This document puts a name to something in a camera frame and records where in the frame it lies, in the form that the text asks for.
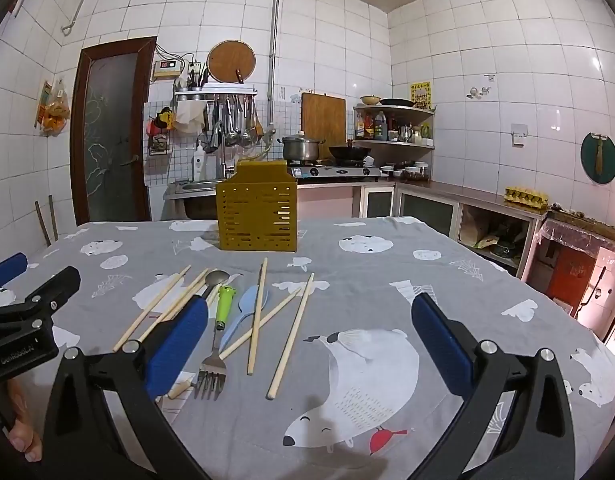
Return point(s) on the white corner shelf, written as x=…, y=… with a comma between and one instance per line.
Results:
x=395, y=143

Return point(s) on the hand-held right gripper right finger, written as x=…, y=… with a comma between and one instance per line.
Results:
x=440, y=345

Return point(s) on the yellow egg carton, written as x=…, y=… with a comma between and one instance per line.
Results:
x=525, y=197

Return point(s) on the brown glass panel door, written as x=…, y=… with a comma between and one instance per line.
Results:
x=110, y=130

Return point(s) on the steel faucet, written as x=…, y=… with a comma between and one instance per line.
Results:
x=217, y=140

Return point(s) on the metal spoon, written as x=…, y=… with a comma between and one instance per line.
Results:
x=216, y=278

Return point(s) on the kitchen counter cabinets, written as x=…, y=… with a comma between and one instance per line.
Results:
x=427, y=205

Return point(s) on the rectangular wooden cutting board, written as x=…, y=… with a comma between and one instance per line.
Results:
x=322, y=117

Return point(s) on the round wooden board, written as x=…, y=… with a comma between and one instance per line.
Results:
x=231, y=61

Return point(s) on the steel cooking pot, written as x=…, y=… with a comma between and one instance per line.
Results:
x=301, y=150

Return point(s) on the steel gas stove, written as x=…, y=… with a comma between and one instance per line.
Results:
x=337, y=172

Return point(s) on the person's left hand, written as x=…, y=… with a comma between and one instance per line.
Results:
x=25, y=435

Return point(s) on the wall mounted utensil rack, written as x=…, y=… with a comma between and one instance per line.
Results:
x=215, y=91

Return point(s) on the yellow slotted utensil holder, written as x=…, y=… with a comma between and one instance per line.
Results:
x=257, y=210

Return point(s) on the plastic bag of oranges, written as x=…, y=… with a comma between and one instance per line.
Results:
x=55, y=112

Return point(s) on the white hanging cloth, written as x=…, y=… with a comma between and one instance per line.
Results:
x=190, y=117

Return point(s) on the white soap bottle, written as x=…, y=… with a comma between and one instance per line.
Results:
x=198, y=165

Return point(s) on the light blue plastic spoon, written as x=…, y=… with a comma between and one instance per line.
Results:
x=245, y=310

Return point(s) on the round green wall board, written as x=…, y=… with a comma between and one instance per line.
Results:
x=607, y=160

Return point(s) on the steel kitchen sink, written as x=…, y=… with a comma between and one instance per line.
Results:
x=192, y=195

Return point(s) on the ceramic bowl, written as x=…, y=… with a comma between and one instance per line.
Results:
x=370, y=100

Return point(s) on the grey animal print tablecloth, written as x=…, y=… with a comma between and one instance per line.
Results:
x=367, y=280

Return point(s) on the yellow wall poster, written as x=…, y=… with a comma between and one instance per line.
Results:
x=421, y=95

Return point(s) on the white wall socket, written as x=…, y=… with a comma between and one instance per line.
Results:
x=518, y=135

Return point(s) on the black wok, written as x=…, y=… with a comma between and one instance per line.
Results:
x=348, y=152

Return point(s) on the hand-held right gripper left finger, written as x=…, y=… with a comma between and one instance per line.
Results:
x=180, y=345

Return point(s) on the yellow wall meter box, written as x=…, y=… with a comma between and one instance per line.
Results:
x=166, y=67

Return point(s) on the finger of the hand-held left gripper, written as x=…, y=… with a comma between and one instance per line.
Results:
x=7, y=267
x=47, y=295

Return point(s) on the wooden stick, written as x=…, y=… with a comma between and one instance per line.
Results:
x=41, y=222
x=53, y=217

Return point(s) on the red box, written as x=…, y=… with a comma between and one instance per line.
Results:
x=570, y=275

